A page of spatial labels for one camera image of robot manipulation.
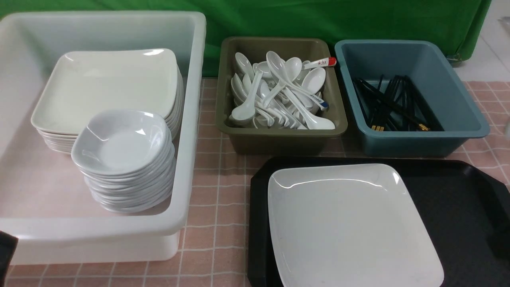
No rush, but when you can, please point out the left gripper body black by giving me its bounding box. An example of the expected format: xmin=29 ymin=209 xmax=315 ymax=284
xmin=0 ymin=231 xmax=19 ymax=283

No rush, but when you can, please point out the large white square plate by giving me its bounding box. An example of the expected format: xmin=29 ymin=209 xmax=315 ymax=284
xmin=267 ymin=163 xmax=445 ymax=287

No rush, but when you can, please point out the top stacked square plate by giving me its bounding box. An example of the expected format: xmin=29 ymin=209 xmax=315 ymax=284
xmin=31 ymin=48 xmax=183 ymax=135

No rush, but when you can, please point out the large white plastic tub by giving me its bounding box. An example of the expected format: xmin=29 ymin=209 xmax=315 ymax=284
xmin=1 ymin=11 xmax=206 ymax=265

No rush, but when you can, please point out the stack of white bowls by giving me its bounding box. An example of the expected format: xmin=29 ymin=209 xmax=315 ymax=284
xmin=80 ymin=140 xmax=177 ymax=214

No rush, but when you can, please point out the top stacked white bowl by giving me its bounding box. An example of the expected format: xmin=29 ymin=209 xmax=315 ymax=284
xmin=71 ymin=109 xmax=175 ymax=176

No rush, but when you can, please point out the stack of square plates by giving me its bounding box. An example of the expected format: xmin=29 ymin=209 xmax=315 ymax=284
xmin=35 ymin=70 xmax=185 ymax=155

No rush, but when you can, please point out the pink checked tablecloth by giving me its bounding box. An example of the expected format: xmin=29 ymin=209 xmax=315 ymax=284
xmin=1 ymin=78 xmax=509 ymax=287

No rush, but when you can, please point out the olive green spoon bin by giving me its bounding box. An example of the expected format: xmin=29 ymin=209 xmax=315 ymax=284
xmin=216 ymin=37 xmax=348 ymax=155

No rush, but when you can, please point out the pile of white spoons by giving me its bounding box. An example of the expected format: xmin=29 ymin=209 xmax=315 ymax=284
xmin=228 ymin=52 xmax=326 ymax=130

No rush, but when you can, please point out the red tipped white spoon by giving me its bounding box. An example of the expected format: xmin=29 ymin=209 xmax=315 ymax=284
xmin=302 ymin=57 xmax=337 ymax=70

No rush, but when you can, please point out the pile of black chopsticks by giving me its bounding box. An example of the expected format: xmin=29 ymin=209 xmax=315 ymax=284
xmin=352 ymin=75 xmax=444 ymax=132

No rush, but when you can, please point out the blue chopstick bin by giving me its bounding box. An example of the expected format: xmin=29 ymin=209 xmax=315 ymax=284
xmin=335 ymin=39 xmax=490 ymax=157

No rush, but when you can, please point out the black serving tray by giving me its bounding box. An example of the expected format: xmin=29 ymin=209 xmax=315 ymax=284
xmin=247 ymin=157 xmax=510 ymax=287

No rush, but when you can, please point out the green backdrop cloth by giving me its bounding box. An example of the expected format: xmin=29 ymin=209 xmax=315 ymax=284
xmin=0 ymin=0 xmax=491 ymax=77

